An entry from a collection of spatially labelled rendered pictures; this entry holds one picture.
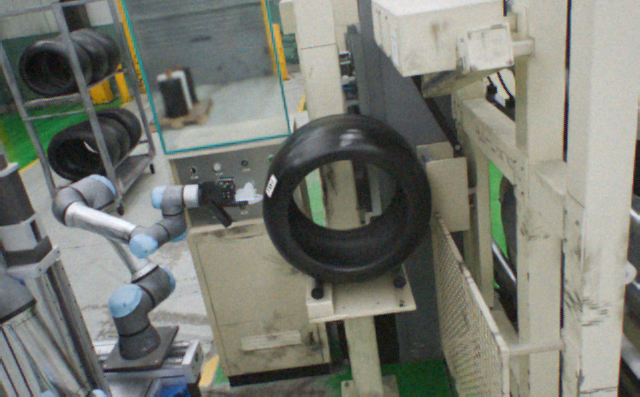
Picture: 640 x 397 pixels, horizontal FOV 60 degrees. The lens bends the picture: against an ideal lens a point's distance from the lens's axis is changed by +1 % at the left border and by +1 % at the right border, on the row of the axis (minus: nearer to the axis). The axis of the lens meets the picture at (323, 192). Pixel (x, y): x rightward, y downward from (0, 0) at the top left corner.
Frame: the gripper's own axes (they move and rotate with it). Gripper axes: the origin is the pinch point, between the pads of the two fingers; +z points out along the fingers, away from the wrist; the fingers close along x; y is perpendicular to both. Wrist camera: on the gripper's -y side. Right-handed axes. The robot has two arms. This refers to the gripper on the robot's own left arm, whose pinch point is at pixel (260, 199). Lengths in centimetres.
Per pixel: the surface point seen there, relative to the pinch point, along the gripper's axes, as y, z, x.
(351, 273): -23.3, 29.6, -11.4
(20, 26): -17, -556, 954
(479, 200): -12, 80, 20
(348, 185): -6.4, 31.0, 25.2
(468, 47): 54, 54, -47
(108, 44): 7, -186, 394
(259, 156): -3, -6, 56
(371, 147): 20.2, 36.5, -11.1
